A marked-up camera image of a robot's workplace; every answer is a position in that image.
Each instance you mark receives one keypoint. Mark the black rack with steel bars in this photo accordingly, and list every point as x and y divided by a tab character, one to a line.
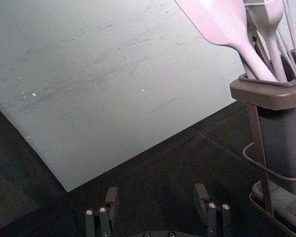
264	172

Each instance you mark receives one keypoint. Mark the pale grey silicone spatula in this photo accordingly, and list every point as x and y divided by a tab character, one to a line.
227	27

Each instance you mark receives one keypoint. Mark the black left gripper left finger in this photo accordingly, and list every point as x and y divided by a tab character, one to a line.
104	222

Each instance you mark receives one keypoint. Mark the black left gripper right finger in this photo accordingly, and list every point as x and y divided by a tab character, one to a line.
215	219

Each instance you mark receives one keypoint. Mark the black table cloth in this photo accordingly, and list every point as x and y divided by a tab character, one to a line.
162	172

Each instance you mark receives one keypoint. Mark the pale grey basting brush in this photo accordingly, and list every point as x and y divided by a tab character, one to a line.
269	19

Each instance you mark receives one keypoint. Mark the grey utensil holder cup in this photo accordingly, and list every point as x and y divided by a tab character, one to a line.
283	128

